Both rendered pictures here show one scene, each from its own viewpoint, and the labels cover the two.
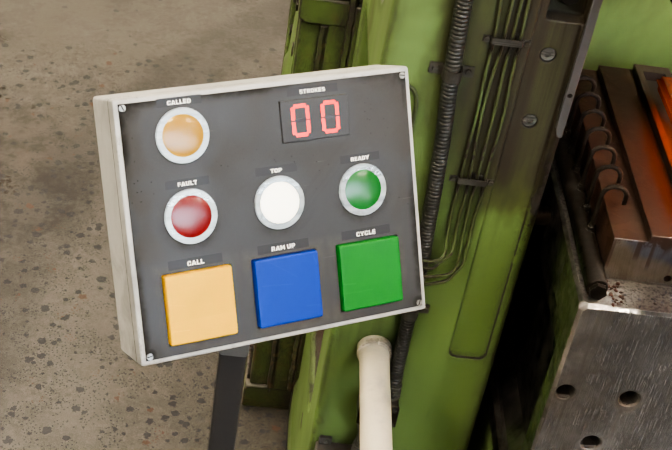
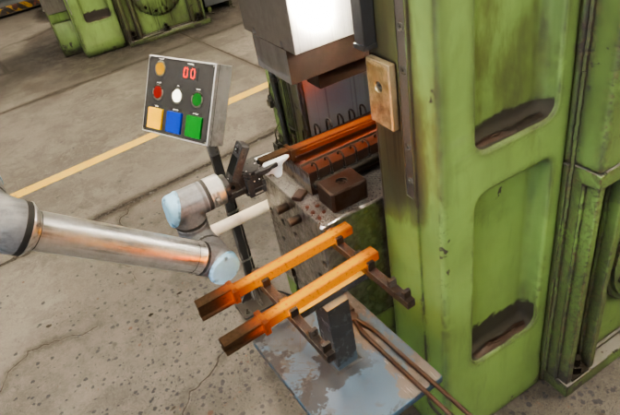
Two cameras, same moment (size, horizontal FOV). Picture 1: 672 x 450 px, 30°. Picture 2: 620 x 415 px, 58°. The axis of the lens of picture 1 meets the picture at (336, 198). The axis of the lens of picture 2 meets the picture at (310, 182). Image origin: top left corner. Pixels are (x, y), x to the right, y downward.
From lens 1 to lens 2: 2.00 m
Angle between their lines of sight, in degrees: 56
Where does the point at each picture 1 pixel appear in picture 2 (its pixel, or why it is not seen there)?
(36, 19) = not seen: hidden behind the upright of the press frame
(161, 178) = (154, 78)
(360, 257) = (190, 120)
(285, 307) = (171, 127)
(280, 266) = (172, 114)
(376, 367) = not seen: hidden behind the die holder
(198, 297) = (153, 115)
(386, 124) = (207, 80)
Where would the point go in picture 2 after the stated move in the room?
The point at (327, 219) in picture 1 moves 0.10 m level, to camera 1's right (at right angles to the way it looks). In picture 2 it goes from (187, 105) to (195, 115)
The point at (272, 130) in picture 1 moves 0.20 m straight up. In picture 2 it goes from (179, 73) to (162, 17)
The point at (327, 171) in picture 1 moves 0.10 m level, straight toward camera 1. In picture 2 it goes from (189, 90) to (161, 100)
